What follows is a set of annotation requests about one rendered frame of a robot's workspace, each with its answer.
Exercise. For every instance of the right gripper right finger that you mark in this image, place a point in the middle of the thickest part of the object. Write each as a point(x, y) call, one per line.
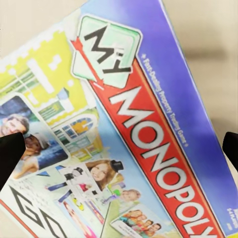
point(230, 148)

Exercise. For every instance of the bed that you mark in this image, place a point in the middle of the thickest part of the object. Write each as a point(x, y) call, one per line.
point(207, 31)

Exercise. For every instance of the board game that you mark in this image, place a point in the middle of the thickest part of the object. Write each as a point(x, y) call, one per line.
point(118, 140)

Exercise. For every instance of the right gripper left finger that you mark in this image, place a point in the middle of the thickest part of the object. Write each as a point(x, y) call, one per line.
point(12, 148)

